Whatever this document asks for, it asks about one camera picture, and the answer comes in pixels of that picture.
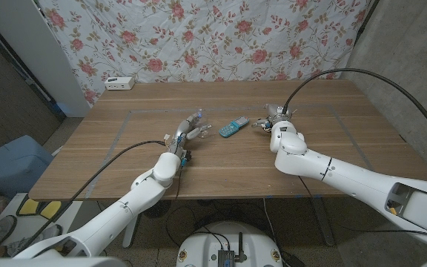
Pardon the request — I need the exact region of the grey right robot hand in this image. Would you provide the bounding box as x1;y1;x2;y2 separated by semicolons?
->
251;103;293;134

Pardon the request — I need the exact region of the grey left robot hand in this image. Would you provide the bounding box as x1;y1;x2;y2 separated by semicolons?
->
167;110;213;156

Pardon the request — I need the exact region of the teal toy phone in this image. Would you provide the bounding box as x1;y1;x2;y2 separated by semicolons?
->
219;116;251;139

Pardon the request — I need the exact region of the white power strip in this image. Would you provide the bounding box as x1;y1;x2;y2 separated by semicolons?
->
104;76;136;91

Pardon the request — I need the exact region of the black round floor fan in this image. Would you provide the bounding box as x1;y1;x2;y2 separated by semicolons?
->
142;200;172;220

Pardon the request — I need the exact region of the floral backdrop cloth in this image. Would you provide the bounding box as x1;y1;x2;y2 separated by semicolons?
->
37;0;372;107

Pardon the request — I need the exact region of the white table leg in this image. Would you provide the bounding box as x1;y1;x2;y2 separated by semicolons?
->
122;214;141;249

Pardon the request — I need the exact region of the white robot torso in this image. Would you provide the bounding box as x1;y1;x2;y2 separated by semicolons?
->
175;221;284;267

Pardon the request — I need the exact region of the grey table leg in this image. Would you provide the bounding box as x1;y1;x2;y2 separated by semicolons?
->
311;196;336;248

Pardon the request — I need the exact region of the black backdrop stand pole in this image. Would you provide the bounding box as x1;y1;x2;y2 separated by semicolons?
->
354;0;381;45

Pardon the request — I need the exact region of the yellow black floor pad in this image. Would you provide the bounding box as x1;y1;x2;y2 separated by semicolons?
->
16;196;41;217
39;200;62;222

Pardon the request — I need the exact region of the white partition board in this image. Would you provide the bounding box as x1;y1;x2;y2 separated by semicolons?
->
0;0;91;119

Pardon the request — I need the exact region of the blue storage bin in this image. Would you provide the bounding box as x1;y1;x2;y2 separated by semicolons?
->
0;134;54;200

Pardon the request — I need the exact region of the grey sneaker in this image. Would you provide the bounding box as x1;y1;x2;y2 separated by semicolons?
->
7;224;63;257
0;214;18;245

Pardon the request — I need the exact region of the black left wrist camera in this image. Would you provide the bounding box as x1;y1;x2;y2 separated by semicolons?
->
179;150;193;168

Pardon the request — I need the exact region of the thin black left wrist cable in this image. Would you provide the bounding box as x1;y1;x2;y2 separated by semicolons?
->
153;165;185;267

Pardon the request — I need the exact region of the grey floor cable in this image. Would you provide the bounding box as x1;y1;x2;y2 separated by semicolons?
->
262;197;278;240

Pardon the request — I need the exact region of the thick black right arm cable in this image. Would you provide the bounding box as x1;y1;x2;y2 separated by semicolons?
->
282;67;427;159

